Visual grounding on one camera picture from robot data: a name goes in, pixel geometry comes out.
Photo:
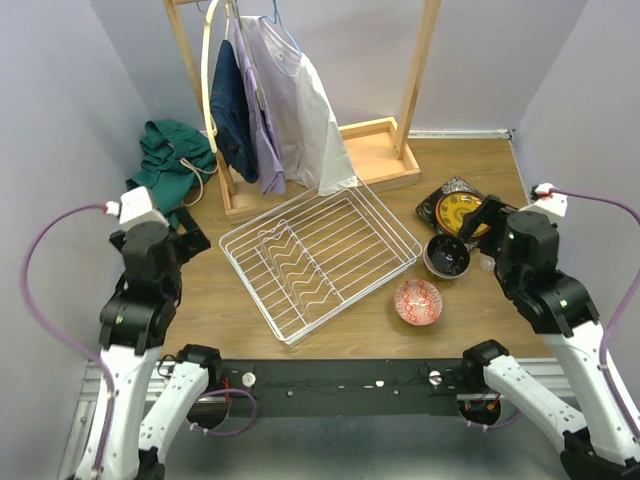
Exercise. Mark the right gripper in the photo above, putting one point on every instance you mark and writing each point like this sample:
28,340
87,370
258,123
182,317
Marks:
488,212

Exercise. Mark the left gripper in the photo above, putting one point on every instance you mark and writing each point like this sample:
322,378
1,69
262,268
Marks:
189,236

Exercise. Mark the amber glass plate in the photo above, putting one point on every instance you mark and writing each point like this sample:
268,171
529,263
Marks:
451,209

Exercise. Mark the clear glass cup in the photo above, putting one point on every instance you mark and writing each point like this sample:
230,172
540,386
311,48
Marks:
487,262

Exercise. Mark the beige ceramic bowl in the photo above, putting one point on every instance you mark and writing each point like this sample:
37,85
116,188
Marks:
446,257

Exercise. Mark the black floral square plate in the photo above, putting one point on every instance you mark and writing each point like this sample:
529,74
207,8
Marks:
426,209

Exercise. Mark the blue white patterned bowl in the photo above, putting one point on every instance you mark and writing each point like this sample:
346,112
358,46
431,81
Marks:
418,302

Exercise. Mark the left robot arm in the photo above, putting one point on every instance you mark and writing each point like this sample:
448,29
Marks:
194,365

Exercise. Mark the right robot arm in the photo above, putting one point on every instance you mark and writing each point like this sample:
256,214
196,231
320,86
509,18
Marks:
599,438

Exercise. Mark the wooden clothes rack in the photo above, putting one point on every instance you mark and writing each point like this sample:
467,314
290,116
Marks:
378,149

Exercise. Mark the green hoodie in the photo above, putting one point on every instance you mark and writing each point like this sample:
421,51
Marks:
176,158

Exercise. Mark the lavender shirt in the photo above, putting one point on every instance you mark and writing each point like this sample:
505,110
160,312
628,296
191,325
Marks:
270,170

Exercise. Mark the navy blue garment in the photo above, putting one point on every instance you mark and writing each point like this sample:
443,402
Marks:
230,112

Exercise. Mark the white t-shirt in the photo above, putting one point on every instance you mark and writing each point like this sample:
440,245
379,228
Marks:
312,149

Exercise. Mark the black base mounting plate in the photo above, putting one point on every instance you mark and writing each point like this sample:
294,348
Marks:
344,388

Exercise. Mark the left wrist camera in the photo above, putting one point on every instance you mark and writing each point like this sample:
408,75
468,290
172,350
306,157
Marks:
135,207

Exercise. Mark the white wire dish rack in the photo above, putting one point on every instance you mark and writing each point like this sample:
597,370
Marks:
312,257

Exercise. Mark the aluminium frame rail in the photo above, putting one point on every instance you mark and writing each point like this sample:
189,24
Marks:
85,400

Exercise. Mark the blue wire hanger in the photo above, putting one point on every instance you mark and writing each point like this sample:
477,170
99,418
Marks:
277,29

